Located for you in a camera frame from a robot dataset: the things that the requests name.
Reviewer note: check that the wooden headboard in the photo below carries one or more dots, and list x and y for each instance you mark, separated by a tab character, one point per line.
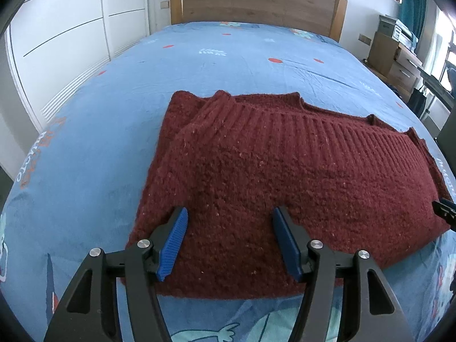
256	3

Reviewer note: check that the wooden drawer cabinet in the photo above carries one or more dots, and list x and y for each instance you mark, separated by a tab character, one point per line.
388	60

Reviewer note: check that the teal curtain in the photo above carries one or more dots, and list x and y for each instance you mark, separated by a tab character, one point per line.
413	3

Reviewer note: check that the dark red knit sweater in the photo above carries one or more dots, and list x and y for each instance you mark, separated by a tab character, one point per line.
285	192

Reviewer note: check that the stack of boxes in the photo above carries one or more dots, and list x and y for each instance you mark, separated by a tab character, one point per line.
395	30

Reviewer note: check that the bed with blue sheet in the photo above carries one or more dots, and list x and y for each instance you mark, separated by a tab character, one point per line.
107	114

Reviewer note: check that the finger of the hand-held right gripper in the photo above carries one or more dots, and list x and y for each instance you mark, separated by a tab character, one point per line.
446	211

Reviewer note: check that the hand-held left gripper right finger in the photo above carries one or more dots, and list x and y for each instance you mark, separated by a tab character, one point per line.
286	242

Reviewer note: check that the black electronic keyboard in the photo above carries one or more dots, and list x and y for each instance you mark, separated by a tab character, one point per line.
436	83

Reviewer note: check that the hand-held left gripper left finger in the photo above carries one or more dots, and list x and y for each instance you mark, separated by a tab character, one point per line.
174	242

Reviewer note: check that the white wardrobe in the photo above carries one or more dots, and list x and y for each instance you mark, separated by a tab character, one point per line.
64	35

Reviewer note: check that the black bag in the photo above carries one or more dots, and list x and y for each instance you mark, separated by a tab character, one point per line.
417	103

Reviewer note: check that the grey chair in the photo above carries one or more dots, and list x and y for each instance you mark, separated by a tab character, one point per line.
448	128

